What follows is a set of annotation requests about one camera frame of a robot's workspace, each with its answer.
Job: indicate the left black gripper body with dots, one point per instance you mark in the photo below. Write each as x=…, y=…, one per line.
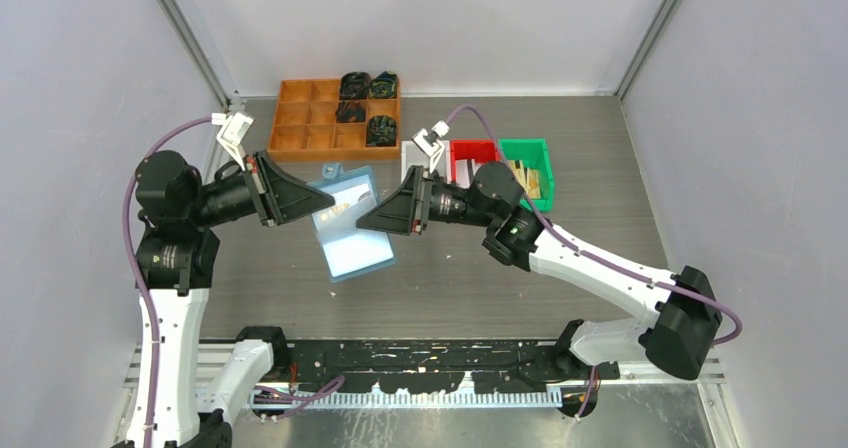
x=233, y=196

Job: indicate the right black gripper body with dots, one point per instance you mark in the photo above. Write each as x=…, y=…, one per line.
x=449, y=204

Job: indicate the blue leather card holder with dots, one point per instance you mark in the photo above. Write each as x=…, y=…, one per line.
x=348, y=250

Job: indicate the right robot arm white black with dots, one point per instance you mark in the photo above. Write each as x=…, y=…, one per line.
x=673, y=318

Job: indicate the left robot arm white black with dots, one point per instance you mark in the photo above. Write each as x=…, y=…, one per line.
x=173, y=265

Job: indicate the gold cards stack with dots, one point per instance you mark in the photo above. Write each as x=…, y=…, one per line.
x=527, y=177

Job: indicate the red plastic bin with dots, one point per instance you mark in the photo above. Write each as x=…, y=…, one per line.
x=466, y=156

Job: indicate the white plastic bin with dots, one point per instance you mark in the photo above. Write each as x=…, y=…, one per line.
x=411, y=155

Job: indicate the orange wooden compartment tray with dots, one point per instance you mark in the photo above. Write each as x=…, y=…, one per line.
x=304, y=127

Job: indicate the green plastic bin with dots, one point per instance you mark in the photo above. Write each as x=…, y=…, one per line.
x=535, y=153

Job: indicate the rolled dark belt middle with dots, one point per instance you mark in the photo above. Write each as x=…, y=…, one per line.
x=350, y=111

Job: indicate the rolled dark belt top right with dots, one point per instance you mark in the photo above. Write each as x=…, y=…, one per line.
x=384, y=86

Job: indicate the rolled dark belt top left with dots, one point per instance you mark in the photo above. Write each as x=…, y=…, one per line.
x=355, y=86

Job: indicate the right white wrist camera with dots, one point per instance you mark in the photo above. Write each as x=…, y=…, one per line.
x=430, y=142

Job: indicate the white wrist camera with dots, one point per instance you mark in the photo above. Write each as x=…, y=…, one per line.
x=233, y=127
x=430, y=142

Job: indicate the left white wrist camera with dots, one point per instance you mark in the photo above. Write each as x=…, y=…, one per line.
x=233, y=127

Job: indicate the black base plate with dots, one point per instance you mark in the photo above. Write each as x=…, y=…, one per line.
x=426, y=366

